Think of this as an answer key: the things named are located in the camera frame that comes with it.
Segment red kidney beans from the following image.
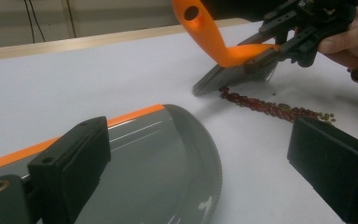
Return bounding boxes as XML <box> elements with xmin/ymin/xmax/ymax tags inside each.
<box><xmin>218</xmin><ymin>86</ymin><xmax>322</xmax><ymax>124</ymax></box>

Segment wooden table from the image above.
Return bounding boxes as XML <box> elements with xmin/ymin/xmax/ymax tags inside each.
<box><xmin>0</xmin><ymin>18</ymin><xmax>250</xmax><ymax>63</ymax></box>

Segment black wall cable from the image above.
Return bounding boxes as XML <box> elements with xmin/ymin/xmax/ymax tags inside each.
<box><xmin>30</xmin><ymin>0</ymin><xmax>47</xmax><ymax>42</ymax></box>
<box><xmin>22</xmin><ymin>0</ymin><xmax>35</xmax><ymax>44</ymax></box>

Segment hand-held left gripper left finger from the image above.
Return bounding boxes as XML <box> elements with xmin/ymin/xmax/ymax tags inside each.
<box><xmin>27</xmin><ymin>116</ymin><xmax>112</xmax><ymax>224</ymax></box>

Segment grey dustpan with orange edge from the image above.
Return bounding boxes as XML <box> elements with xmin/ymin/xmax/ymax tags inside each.
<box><xmin>0</xmin><ymin>104</ymin><xmax>224</xmax><ymax>224</ymax></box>

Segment orange brush with grey bristles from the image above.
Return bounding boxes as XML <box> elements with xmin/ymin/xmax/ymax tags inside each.
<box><xmin>172</xmin><ymin>0</ymin><xmax>282</xmax><ymax>97</ymax></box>

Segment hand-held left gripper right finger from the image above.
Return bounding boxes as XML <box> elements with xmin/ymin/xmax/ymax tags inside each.
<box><xmin>287</xmin><ymin>117</ymin><xmax>358</xmax><ymax>224</ymax></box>

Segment small green beans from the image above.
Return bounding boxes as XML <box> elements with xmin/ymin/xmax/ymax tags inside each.
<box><xmin>271</xmin><ymin>91</ymin><xmax>337</xmax><ymax>123</ymax></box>

